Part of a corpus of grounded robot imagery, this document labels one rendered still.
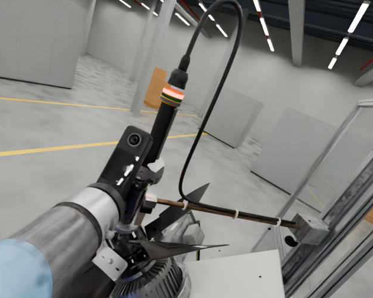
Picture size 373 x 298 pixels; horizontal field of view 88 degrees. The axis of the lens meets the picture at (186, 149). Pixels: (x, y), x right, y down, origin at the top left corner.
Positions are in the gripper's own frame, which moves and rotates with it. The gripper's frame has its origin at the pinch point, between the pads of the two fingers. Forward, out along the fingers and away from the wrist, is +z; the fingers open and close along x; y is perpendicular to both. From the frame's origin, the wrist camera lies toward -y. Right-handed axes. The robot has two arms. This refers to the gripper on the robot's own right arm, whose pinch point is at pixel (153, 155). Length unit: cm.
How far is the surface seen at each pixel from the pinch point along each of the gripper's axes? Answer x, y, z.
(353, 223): 67, 3, 25
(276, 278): 44.1, 20.4, 4.9
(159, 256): 11.2, 12.1, -13.4
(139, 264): 7.6, 36.3, 1.9
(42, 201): -120, 155, 105
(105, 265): -1.0, 36.7, -3.0
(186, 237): 20, 42, 27
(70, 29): -447, -8, 470
